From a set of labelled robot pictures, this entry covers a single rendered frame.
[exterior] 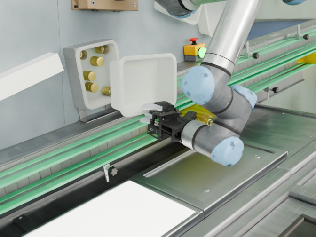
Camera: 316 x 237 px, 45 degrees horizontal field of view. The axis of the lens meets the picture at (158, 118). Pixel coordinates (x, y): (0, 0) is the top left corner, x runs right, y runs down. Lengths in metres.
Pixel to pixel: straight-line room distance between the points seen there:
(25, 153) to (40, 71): 0.27
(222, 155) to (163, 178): 0.45
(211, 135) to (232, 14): 0.29
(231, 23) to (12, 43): 0.72
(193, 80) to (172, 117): 0.24
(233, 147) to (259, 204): 0.34
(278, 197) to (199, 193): 0.24
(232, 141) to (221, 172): 0.44
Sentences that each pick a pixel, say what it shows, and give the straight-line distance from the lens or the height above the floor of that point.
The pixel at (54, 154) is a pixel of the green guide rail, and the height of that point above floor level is 0.91.
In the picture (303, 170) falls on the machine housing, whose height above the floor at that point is 1.41.
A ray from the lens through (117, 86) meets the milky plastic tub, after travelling 1.10.
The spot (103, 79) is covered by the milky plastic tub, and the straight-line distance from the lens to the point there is 1.47.
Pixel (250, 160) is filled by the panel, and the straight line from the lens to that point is 1.41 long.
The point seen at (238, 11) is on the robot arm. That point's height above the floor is 1.44.
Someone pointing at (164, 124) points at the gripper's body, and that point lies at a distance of 1.01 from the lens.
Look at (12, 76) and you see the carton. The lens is 1.26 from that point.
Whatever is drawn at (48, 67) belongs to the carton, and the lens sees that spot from 1.30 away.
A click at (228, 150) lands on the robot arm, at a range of 0.91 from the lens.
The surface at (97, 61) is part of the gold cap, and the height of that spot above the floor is 0.81.
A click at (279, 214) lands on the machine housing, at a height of 1.46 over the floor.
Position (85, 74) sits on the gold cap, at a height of 0.79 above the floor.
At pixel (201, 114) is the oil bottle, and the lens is 1.44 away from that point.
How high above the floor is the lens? 1.97
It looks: 46 degrees down
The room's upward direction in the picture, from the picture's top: 105 degrees clockwise
